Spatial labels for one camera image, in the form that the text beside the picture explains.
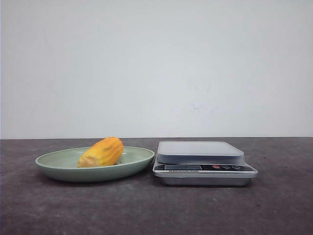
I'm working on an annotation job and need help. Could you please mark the pale green plate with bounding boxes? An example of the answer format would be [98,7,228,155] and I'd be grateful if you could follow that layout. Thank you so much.
[35,145,156,183]

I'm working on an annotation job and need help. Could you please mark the yellow corn cob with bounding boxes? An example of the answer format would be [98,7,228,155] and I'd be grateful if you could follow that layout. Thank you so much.
[77,137,124,167]

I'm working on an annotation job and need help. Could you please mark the silver digital kitchen scale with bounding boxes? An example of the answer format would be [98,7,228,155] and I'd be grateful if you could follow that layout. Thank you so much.
[153,141,258,186]

